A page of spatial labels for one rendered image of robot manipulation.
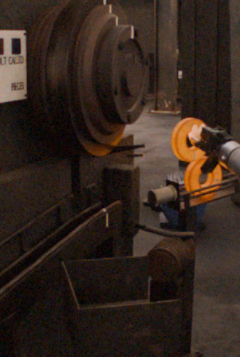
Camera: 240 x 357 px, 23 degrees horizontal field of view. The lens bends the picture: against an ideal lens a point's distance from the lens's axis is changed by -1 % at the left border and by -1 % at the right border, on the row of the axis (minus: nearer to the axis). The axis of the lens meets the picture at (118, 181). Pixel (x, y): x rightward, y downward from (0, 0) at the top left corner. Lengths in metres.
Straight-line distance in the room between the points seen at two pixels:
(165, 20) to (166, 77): 1.00
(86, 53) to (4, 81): 0.23
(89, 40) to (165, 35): 9.06
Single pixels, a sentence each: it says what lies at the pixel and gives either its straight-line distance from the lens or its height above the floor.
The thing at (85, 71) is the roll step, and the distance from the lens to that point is 1.59.
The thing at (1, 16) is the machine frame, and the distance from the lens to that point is 1.57.
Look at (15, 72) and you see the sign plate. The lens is 1.58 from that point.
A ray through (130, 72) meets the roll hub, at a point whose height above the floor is 1.12.
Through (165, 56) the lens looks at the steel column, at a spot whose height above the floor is 0.98.
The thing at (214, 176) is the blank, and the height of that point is 0.72.
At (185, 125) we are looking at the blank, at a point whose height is 0.92.
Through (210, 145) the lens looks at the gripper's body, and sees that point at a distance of 2.09.
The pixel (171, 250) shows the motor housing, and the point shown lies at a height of 0.52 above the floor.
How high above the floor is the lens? 1.20
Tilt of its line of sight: 13 degrees down
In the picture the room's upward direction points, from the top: straight up
